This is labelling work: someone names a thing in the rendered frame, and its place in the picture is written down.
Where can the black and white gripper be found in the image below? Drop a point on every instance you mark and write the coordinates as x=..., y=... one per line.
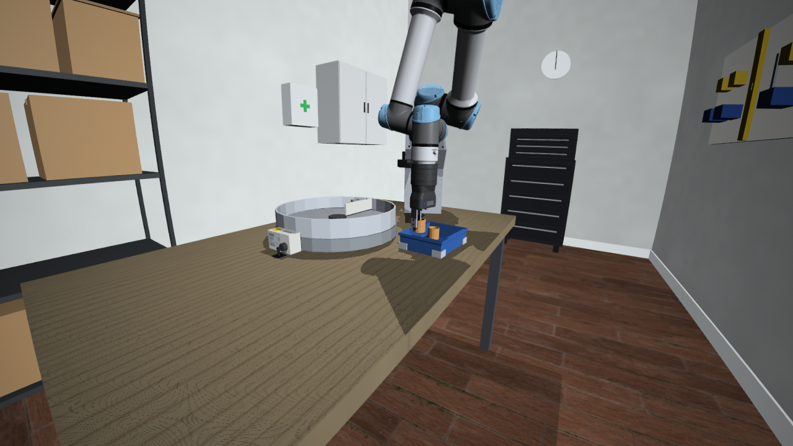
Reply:
x=423, y=179

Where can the blue crate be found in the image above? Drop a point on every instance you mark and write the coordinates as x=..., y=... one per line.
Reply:
x=450, y=237

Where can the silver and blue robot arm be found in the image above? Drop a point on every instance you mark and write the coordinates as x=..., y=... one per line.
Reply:
x=427, y=124

